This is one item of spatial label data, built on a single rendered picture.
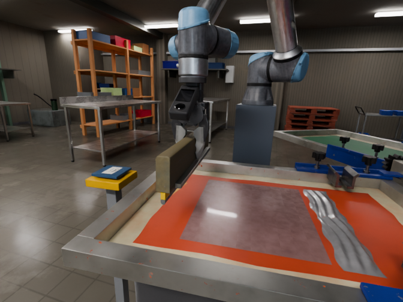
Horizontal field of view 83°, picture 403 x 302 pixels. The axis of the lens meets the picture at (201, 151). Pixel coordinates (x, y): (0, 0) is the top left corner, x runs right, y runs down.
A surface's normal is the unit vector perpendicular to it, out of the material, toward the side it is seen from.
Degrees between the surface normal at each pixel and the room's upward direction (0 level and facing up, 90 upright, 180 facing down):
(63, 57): 90
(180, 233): 0
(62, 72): 90
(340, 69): 90
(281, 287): 0
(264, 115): 90
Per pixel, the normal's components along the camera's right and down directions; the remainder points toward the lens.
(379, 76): -0.30, 0.25
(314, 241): 0.03, -0.96
